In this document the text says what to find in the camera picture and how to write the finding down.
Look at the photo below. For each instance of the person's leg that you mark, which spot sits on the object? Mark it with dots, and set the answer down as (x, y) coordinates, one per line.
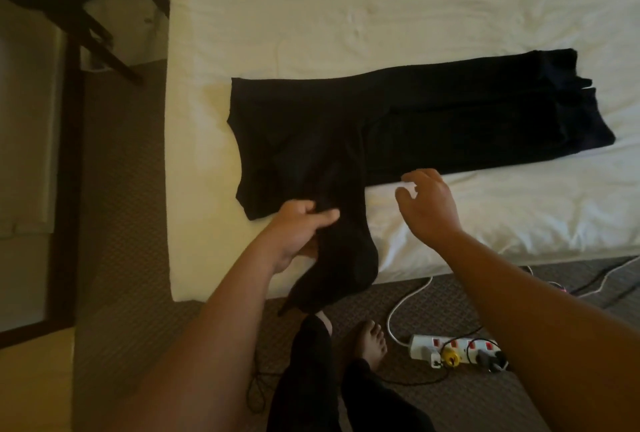
(305, 377)
(375, 377)

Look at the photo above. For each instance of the black t-shirt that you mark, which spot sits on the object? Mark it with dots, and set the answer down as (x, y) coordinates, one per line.
(450, 117)

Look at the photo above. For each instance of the person's left hand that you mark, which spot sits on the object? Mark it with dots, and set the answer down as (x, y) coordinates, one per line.
(292, 232)

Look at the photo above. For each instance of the person's left forearm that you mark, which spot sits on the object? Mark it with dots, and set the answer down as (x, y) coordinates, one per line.
(190, 357)

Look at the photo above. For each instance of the white power strip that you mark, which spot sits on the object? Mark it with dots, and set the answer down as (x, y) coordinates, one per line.
(458, 350)

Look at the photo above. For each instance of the person's right hand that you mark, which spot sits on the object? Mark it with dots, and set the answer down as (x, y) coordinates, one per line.
(430, 209)

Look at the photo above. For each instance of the person's right forearm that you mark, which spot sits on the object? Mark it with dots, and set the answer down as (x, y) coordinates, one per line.
(545, 327)

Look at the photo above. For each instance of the person's right leg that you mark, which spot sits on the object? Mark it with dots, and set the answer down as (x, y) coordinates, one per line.
(375, 377)

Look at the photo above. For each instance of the person's left leg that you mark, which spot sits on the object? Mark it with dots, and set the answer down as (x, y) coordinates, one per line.
(305, 377)

